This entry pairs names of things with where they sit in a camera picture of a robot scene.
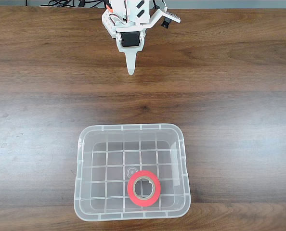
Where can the red tape roll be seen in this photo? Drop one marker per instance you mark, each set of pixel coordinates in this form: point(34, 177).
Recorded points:
point(144, 174)

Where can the clear plastic storage box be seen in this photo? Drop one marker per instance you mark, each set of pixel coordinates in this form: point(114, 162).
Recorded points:
point(99, 173)

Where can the black camera on white bracket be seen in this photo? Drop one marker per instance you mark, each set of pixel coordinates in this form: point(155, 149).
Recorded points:
point(165, 22)

